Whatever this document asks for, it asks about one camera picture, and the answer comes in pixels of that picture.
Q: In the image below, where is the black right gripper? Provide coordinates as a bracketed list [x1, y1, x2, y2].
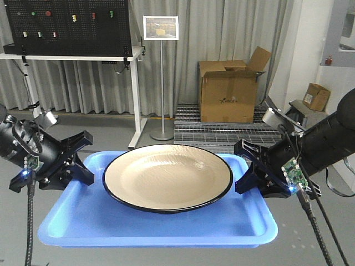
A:
[234, 130, 322, 199]

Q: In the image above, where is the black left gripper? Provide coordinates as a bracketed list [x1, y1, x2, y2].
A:
[8, 119, 95, 193]

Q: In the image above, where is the blue plastic tray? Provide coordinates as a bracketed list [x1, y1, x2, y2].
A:
[38, 151, 278, 248]

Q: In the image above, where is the beige plate with black rim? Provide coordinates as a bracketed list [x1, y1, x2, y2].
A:
[102, 144, 234, 214]

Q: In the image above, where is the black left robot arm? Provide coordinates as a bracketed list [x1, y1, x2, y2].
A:
[1, 106, 94, 193]

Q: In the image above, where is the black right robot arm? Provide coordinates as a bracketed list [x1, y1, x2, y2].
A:
[234, 90, 354, 198]

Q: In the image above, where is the metal floor grate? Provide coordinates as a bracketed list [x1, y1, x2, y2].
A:
[174, 104, 281, 154]

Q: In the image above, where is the green right circuit board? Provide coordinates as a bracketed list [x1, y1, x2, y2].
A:
[281, 157, 308, 193]

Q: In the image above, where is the green circuit board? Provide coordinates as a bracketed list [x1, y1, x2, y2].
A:
[23, 154, 41, 171]
[281, 157, 308, 193]

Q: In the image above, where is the green left circuit board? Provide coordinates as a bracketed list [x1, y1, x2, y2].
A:
[23, 154, 41, 171]

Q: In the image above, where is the large cardboard box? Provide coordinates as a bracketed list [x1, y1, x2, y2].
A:
[199, 47, 271, 123]

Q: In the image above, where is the small cardboard box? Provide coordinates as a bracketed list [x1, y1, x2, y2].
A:
[302, 83, 331, 111]

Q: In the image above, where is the black pegboard panel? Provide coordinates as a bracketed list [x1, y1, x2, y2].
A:
[4, 1, 132, 58]

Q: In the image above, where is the grey curtain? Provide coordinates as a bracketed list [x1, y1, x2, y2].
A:
[0, 0, 295, 115]

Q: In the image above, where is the sign stand with picture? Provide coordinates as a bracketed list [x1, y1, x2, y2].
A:
[143, 16, 179, 141]

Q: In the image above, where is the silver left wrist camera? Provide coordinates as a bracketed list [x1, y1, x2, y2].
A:
[35, 111, 58, 129]

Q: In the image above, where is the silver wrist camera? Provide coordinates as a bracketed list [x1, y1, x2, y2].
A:
[262, 108, 305, 133]
[35, 111, 58, 129]

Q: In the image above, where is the black left braided cable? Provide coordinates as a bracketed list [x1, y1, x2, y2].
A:
[23, 171, 36, 266]

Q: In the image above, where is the black braided cable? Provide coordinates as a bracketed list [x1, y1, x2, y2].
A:
[23, 171, 36, 266]
[296, 188, 350, 266]

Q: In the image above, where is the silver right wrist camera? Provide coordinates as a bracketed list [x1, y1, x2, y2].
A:
[262, 108, 305, 133]

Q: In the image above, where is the black right braided cable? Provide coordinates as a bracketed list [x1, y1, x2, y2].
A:
[296, 188, 350, 266]

